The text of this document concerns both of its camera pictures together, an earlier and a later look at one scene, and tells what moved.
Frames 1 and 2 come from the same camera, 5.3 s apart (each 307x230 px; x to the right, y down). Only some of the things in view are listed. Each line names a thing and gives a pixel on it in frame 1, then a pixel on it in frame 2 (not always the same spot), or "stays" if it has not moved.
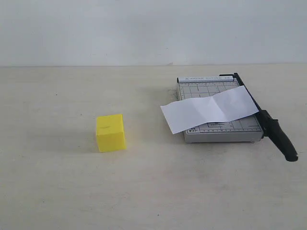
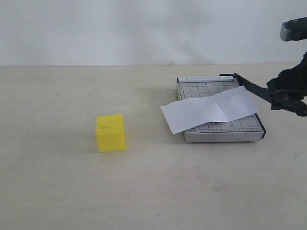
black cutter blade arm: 270,127 -> 252,87
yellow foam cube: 111,132 stays
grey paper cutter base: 243,129 stays
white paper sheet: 216,107 stays
